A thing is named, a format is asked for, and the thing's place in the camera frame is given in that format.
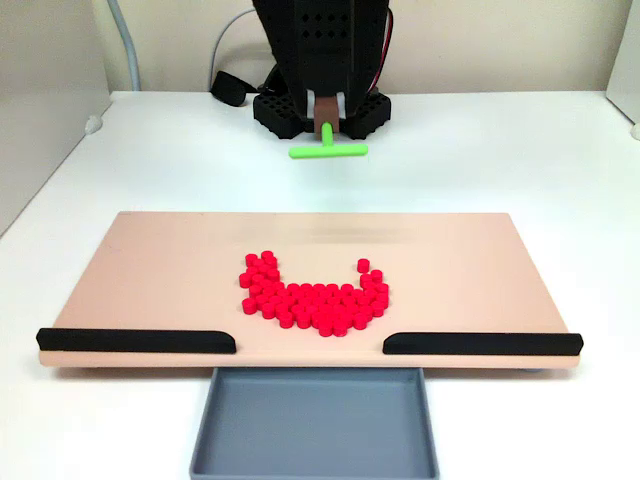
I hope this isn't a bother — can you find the red granule pile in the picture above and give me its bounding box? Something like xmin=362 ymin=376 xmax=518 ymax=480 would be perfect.
xmin=238 ymin=250 xmax=391 ymax=339

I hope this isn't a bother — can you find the green T-shaped pusher tool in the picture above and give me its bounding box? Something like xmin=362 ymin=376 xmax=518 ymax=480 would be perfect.
xmin=288 ymin=122 xmax=370 ymax=160

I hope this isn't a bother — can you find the thin grey cable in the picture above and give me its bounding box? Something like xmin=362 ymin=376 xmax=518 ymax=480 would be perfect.
xmin=208 ymin=5 xmax=259 ymax=94

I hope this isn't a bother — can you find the grey-white thick cable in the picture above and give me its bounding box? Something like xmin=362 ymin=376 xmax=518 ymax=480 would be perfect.
xmin=106 ymin=0 xmax=142 ymax=92

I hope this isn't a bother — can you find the brown tool holder block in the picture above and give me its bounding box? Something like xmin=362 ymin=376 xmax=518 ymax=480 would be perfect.
xmin=314 ymin=95 xmax=341 ymax=134

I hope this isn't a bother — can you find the red white black wire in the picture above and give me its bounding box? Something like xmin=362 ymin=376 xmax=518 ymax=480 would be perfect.
xmin=369 ymin=4 xmax=396 ymax=94

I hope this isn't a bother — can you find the grey tray container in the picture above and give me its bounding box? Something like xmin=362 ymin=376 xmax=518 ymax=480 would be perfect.
xmin=188 ymin=367 xmax=440 ymax=480

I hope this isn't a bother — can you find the black edge rail strip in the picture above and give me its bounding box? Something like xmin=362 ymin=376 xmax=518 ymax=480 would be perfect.
xmin=382 ymin=331 xmax=584 ymax=357
xmin=35 ymin=327 xmax=237 ymax=355

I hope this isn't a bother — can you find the beige flat board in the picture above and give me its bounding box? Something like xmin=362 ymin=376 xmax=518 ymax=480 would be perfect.
xmin=38 ymin=211 xmax=581 ymax=374

